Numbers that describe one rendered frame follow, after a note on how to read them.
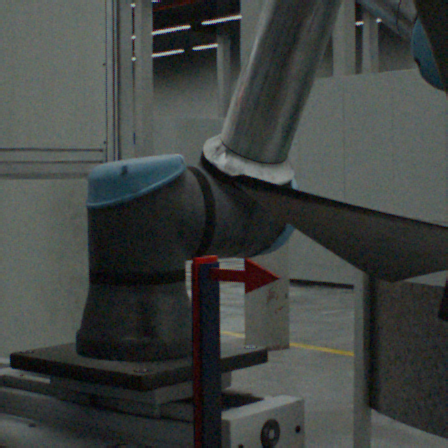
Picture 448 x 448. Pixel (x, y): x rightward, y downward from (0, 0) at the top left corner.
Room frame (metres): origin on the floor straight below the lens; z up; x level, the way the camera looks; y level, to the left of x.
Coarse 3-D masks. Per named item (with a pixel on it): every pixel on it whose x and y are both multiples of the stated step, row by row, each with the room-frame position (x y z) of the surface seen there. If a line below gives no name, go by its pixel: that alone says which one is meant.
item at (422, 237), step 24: (264, 192) 0.57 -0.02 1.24; (288, 192) 0.55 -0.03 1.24; (288, 216) 0.63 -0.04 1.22; (312, 216) 0.62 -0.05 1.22; (336, 216) 0.59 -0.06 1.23; (360, 216) 0.56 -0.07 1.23; (384, 216) 0.53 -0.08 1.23; (408, 216) 0.54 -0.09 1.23; (336, 240) 0.67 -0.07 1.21; (360, 240) 0.66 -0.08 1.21; (384, 240) 0.65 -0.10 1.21; (408, 240) 0.64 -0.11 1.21; (432, 240) 0.63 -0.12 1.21; (360, 264) 0.72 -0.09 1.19; (384, 264) 0.71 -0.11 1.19; (408, 264) 0.70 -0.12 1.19; (432, 264) 0.70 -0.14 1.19
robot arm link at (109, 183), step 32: (128, 160) 1.29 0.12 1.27; (160, 160) 1.23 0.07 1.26; (96, 192) 1.23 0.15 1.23; (128, 192) 1.21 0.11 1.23; (160, 192) 1.22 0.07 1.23; (192, 192) 1.25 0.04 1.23; (96, 224) 1.23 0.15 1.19; (128, 224) 1.21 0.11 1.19; (160, 224) 1.22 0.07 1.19; (192, 224) 1.25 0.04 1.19; (96, 256) 1.23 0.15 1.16; (128, 256) 1.21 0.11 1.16; (160, 256) 1.22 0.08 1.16; (192, 256) 1.28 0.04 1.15
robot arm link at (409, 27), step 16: (368, 0) 0.89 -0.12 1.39; (384, 0) 0.87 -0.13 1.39; (400, 0) 0.85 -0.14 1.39; (384, 16) 0.88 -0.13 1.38; (400, 16) 0.86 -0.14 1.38; (416, 16) 0.84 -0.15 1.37; (400, 32) 0.87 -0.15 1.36; (416, 32) 0.81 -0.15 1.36; (416, 48) 0.81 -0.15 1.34; (432, 64) 0.80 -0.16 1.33; (432, 80) 0.80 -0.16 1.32
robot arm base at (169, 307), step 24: (96, 288) 1.23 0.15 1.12; (120, 288) 1.21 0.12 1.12; (144, 288) 1.21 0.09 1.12; (168, 288) 1.23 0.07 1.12; (96, 312) 1.22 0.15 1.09; (120, 312) 1.21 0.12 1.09; (144, 312) 1.21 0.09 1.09; (168, 312) 1.22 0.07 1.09; (96, 336) 1.21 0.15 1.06; (120, 336) 1.20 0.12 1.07; (144, 336) 1.21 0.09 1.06; (168, 336) 1.21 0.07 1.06; (120, 360) 1.20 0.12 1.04; (144, 360) 1.20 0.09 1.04
